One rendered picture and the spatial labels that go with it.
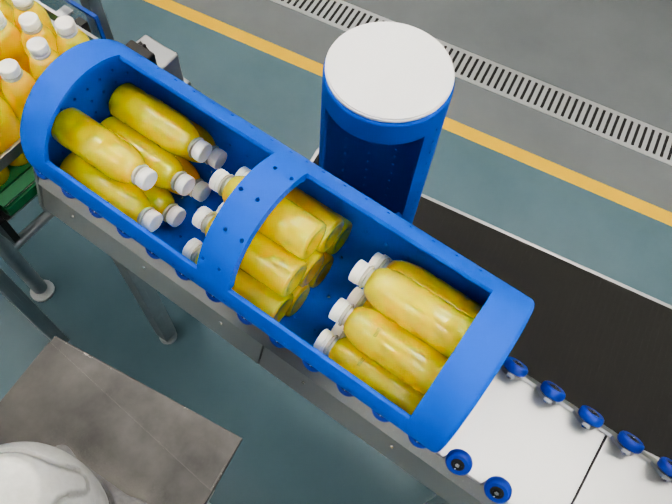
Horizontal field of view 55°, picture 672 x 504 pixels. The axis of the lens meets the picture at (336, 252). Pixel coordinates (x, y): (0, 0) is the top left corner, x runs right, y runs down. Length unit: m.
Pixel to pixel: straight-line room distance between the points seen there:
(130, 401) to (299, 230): 0.39
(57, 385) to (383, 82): 0.85
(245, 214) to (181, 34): 2.06
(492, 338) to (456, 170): 1.70
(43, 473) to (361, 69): 0.97
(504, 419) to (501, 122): 1.74
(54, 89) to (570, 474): 1.09
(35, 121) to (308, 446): 1.32
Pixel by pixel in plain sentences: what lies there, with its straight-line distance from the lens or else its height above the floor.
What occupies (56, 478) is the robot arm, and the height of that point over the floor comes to 1.27.
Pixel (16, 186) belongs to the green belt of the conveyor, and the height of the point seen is 0.90.
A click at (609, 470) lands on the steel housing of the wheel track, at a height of 0.93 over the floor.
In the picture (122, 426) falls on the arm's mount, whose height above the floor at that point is 1.01.
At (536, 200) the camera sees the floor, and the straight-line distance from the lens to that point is 2.59.
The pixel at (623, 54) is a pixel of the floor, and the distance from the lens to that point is 3.23.
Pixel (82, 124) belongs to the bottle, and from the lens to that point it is 1.23.
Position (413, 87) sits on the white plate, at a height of 1.04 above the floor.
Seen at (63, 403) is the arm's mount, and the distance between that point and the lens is 1.15.
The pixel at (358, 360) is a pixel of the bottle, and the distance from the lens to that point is 1.03.
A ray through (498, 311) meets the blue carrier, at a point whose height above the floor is 1.23.
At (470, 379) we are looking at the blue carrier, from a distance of 0.92.
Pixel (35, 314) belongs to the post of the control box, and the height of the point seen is 0.27.
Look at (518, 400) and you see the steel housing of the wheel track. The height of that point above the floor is 0.93.
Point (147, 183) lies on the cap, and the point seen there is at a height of 1.11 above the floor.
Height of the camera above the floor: 2.07
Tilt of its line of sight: 63 degrees down
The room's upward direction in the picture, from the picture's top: 6 degrees clockwise
